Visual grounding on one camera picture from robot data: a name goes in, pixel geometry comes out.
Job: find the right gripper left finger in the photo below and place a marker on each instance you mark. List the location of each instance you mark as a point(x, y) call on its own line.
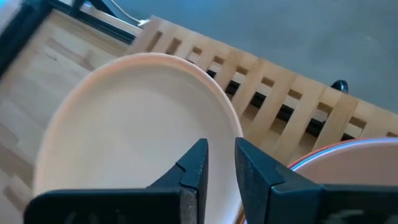
point(124, 207)

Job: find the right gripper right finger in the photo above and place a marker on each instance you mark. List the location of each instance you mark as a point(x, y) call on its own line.
point(295, 202)

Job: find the terracotta plate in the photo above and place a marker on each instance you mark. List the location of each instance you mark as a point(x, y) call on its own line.
point(351, 165)

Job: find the dusty pink plate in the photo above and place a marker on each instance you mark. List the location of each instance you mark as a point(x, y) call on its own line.
point(133, 124)

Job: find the wooden slatted shelf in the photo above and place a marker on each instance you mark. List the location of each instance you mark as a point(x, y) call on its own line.
point(298, 118)

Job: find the small black knob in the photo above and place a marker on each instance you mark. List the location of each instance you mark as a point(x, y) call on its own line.
point(339, 85)

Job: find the black aluminium table frame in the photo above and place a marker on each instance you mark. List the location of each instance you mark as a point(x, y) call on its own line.
point(21, 31)

